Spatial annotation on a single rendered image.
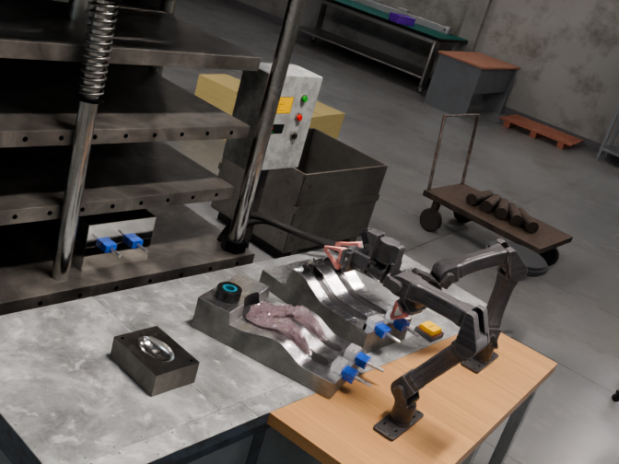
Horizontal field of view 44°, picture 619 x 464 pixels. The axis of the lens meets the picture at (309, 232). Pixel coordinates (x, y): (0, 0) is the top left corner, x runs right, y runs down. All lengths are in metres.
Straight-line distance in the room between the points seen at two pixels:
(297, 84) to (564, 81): 9.22
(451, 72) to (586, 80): 2.07
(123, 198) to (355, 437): 1.11
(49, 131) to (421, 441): 1.41
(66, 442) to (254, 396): 0.56
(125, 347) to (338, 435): 0.63
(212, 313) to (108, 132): 0.65
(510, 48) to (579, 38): 1.03
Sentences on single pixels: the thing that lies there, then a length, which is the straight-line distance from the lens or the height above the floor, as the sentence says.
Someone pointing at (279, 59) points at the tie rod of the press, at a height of 1.56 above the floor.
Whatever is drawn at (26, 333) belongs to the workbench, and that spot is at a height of 0.80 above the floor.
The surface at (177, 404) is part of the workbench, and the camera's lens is 2.14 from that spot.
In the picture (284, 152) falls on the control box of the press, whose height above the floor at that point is 1.15.
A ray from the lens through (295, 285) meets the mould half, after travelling 2.71.
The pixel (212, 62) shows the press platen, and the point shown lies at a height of 1.51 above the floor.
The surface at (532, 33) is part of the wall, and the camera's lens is 12.27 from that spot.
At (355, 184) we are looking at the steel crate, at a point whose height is 0.52.
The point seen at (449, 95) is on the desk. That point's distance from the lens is 11.08.
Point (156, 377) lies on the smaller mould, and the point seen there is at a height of 0.86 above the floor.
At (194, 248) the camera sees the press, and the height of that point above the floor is 0.78.
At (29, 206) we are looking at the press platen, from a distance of 2.50.
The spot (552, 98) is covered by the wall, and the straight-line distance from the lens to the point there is 12.15.
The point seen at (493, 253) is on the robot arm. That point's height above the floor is 1.23.
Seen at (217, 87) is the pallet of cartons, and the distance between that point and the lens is 7.04.
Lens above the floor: 2.08
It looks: 22 degrees down
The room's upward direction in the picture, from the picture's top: 17 degrees clockwise
